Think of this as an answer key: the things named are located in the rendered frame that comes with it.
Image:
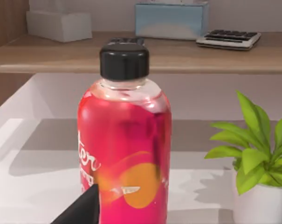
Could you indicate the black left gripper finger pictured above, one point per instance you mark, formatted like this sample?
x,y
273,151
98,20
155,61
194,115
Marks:
x,y
84,207

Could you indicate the red bottle with black cap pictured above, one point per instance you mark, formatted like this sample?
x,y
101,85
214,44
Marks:
x,y
124,140

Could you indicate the green plant in white pot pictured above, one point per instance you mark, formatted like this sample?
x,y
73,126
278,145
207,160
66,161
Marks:
x,y
259,182

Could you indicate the white tissue box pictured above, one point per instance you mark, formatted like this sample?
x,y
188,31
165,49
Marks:
x,y
59,24

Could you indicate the wooden shelf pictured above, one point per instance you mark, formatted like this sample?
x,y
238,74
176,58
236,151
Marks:
x,y
201,58

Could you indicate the light blue tissue box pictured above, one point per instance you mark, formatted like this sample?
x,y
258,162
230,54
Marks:
x,y
171,21

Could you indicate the white calculator with black keys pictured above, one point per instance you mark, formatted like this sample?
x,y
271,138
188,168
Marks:
x,y
229,39

